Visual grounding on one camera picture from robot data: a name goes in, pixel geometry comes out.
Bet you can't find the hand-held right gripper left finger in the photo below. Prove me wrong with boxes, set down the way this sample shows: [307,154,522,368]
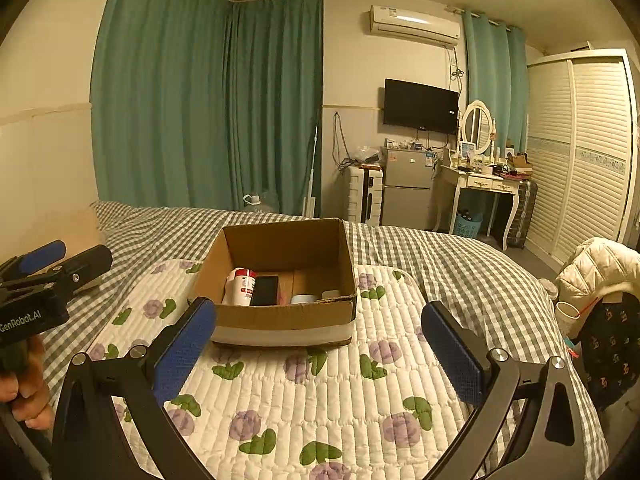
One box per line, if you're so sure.
[51,296,217,480]

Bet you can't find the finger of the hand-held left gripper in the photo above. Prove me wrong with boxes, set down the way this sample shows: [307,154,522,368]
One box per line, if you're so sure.
[47,244,114,292]
[0,240,68,282]

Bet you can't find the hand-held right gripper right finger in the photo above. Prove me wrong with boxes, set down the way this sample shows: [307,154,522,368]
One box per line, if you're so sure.
[421,300,586,480]

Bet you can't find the white bottle with red label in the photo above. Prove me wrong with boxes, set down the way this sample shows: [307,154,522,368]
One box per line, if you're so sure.
[221,267,258,307]

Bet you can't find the black rectangular case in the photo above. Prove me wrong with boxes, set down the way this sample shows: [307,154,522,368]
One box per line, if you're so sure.
[250,275,280,307]

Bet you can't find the brown cardboard box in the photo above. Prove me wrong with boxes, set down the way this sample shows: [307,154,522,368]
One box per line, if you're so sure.
[187,217,359,349]

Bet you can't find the person's left hand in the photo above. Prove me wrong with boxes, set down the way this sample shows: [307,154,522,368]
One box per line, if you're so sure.
[0,334,57,432]

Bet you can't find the grey checked bedsheet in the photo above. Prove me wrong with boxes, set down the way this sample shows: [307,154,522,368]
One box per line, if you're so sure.
[42,200,612,480]

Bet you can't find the white paper cup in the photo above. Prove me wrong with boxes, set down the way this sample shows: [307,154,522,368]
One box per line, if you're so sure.
[555,301,582,337]

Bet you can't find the blue plastic basket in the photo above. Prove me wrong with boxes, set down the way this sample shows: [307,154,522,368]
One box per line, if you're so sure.
[454,210,485,240]

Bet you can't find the floral quilted mat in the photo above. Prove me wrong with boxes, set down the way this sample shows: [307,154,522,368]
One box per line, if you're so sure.
[82,259,501,480]

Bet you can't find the dark checked suitcase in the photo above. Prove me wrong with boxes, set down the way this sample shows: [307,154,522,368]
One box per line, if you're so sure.
[492,180,539,251]

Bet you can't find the dark floral garment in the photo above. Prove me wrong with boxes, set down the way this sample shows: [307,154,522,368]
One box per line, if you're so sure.
[579,291,640,412]

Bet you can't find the clear water jug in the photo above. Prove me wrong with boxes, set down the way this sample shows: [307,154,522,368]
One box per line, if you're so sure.
[242,192,279,217]

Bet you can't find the white dressing table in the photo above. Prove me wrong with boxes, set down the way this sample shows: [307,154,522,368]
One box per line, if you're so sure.
[432,156,534,252]

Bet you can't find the white puffer jacket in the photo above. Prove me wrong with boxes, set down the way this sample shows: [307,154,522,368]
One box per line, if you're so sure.
[555,236,640,312]

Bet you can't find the silver small fridge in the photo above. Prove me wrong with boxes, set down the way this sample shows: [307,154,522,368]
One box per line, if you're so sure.
[381,146,437,229]

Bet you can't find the white ribbed suitcase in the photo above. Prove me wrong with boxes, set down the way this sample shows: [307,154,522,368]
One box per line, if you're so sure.
[348,166,385,225]

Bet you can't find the green curtain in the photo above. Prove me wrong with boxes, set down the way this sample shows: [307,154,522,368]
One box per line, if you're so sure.
[461,10,530,155]
[227,0,325,218]
[91,0,235,211]

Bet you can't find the clear plastic bag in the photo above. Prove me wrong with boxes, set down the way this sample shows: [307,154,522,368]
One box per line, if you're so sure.
[350,146,384,167]

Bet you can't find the white oval vanity mirror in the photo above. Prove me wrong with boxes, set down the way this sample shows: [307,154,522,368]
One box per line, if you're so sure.
[460,100,497,157]

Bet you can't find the white mop pole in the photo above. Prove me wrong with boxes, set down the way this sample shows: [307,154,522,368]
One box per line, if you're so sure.
[302,106,321,219]

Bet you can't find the white louvred wardrobe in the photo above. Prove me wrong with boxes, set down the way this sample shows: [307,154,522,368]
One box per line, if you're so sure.
[525,48,640,265]

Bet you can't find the white air conditioner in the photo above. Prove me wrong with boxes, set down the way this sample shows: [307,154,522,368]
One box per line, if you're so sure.
[370,4,461,51]

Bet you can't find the hanging wall cables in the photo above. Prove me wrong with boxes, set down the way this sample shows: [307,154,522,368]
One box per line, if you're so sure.
[332,111,352,172]

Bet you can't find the black wall television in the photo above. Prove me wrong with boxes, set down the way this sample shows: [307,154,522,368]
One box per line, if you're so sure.
[383,78,460,135]

